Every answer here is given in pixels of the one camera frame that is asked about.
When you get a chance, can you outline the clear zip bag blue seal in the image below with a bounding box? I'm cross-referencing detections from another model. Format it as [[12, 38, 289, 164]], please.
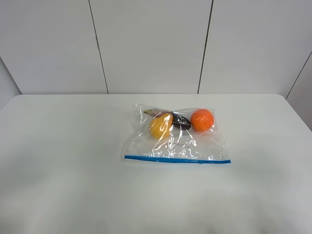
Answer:
[[124, 104, 231, 164]]

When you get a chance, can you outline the yellow toy pear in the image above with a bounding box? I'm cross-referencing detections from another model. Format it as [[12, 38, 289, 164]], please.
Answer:
[[149, 113, 173, 140]]

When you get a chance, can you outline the dark purple toy eggplant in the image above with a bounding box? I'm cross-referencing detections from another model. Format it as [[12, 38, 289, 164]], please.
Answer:
[[143, 109, 191, 130]]

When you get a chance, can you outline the orange toy orange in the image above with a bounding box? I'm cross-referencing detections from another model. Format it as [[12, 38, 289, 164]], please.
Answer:
[[191, 109, 215, 132]]

